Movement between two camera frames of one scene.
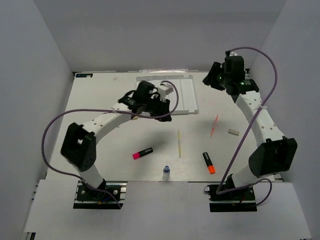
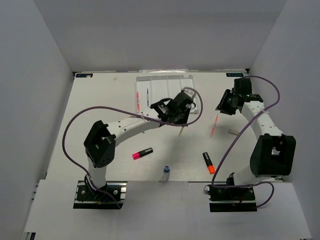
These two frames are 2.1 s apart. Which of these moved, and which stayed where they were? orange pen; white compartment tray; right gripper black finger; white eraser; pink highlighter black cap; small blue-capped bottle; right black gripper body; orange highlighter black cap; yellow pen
Moved: yellow pen; right black gripper body; right gripper black finger
Stayed: orange pen; pink highlighter black cap; orange highlighter black cap; white compartment tray; white eraser; small blue-capped bottle
